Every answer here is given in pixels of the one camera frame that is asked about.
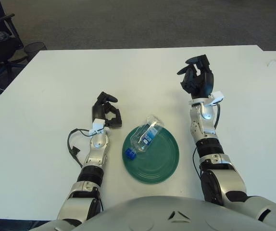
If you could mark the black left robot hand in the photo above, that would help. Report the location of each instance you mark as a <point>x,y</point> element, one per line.
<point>98,110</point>

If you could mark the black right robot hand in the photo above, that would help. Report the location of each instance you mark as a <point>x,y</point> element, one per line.
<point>204,81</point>

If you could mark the clear bottle with blue cap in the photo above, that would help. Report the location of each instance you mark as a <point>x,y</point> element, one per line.
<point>147,137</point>

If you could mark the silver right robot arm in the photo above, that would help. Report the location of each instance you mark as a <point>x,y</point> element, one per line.
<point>210,149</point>

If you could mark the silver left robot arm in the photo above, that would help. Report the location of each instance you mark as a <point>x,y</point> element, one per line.
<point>99,143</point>

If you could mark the green ribbed plate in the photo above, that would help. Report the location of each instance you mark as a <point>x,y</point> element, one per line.
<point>158,163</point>

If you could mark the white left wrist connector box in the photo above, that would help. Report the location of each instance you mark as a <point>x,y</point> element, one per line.
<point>98,125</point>

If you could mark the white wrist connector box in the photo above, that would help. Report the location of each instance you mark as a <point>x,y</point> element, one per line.
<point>98,125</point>
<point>217,97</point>

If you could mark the white right wrist connector box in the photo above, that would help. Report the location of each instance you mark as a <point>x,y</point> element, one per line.
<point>217,97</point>

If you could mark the silver robot torso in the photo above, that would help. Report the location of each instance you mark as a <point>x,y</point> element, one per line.
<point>162,214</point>

